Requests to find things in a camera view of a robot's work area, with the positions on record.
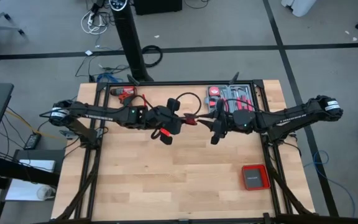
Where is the blue floor cable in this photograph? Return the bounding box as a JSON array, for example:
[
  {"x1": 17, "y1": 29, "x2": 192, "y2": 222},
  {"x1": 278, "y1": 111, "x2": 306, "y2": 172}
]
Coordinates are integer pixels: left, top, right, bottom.
[
  {"x1": 303, "y1": 150, "x2": 357, "y2": 218},
  {"x1": 96, "y1": 73, "x2": 124, "y2": 83}
]

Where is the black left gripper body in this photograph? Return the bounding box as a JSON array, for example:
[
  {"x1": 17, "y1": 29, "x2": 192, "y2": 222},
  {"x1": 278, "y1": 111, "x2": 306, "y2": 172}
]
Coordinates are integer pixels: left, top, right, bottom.
[{"x1": 144, "y1": 98, "x2": 185, "y2": 146}]

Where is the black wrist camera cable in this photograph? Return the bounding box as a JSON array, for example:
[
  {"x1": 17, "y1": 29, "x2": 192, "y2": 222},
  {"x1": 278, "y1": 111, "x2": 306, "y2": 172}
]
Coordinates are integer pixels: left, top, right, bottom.
[{"x1": 175, "y1": 91, "x2": 202, "y2": 116}]

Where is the red tray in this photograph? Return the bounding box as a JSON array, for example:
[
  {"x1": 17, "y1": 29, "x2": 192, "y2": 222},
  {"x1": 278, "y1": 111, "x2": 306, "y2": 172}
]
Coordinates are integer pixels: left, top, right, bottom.
[{"x1": 241, "y1": 164, "x2": 272, "y2": 192}]

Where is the red black cordless drill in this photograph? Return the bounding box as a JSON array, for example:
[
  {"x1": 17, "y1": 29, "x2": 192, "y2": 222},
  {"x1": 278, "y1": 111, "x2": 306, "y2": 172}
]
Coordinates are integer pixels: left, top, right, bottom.
[{"x1": 109, "y1": 86, "x2": 138, "y2": 105}]

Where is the grey flat box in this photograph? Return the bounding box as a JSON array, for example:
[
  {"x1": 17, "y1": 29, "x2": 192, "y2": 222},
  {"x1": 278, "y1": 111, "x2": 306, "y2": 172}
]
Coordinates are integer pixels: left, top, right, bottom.
[{"x1": 246, "y1": 169, "x2": 265, "y2": 189}]

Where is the white box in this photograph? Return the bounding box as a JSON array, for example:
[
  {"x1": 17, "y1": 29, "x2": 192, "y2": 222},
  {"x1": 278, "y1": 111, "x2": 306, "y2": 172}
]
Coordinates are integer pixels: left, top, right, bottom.
[{"x1": 4, "y1": 159, "x2": 57, "y2": 202}]

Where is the black tower fan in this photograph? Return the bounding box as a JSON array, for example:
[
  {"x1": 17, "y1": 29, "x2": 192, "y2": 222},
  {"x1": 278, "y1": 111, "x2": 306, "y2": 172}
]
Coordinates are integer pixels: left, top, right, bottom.
[{"x1": 109, "y1": 0, "x2": 155, "y2": 83}]

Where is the black cord spool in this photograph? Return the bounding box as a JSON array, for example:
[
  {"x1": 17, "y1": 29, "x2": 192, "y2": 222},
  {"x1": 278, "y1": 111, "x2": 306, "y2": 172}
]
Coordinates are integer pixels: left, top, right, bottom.
[{"x1": 183, "y1": 112, "x2": 199, "y2": 126}]

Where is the black power adapter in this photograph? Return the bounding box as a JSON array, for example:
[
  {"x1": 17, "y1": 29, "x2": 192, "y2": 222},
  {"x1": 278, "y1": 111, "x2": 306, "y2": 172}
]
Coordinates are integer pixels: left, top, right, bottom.
[{"x1": 23, "y1": 133, "x2": 42, "y2": 151}]

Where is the black cabinet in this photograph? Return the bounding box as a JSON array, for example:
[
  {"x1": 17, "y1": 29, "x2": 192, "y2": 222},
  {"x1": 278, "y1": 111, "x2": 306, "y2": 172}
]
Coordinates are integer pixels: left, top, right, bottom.
[{"x1": 134, "y1": 0, "x2": 183, "y2": 16}]

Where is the white power strip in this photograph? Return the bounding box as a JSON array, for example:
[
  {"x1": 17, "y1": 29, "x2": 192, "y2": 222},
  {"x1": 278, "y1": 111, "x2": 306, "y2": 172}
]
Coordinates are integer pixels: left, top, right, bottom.
[{"x1": 80, "y1": 9, "x2": 109, "y2": 35}]

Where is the black coiled floor cable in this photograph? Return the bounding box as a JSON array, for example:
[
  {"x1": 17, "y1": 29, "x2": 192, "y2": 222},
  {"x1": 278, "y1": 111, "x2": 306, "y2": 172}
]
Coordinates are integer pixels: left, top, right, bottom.
[{"x1": 141, "y1": 45, "x2": 163, "y2": 68}]

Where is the clear plastic cup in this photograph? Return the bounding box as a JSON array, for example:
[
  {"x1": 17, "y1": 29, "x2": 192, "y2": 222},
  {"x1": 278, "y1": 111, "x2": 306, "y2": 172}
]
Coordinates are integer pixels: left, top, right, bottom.
[{"x1": 36, "y1": 185, "x2": 57, "y2": 201}]

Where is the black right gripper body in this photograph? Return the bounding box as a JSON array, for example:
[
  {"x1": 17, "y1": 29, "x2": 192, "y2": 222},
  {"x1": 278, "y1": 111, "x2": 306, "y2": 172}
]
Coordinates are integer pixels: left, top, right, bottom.
[{"x1": 209, "y1": 98, "x2": 235, "y2": 146}]

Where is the red cord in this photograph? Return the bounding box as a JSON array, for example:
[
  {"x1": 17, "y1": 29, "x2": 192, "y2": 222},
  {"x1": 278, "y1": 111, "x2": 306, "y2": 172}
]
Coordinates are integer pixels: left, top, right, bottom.
[{"x1": 184, "y1": 113, "x2": 198, "y2": 125}]

